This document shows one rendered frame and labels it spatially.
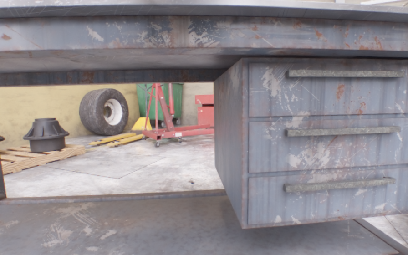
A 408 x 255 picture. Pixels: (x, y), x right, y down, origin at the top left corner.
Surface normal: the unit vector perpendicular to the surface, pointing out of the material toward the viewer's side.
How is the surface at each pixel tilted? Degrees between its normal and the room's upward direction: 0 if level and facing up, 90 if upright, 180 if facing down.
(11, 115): 90
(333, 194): 90
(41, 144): 90
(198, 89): 90
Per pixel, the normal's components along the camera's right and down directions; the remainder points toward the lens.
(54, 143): 0.87, 0.04
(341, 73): 0.07, 0.11
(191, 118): -0.37, 0.11
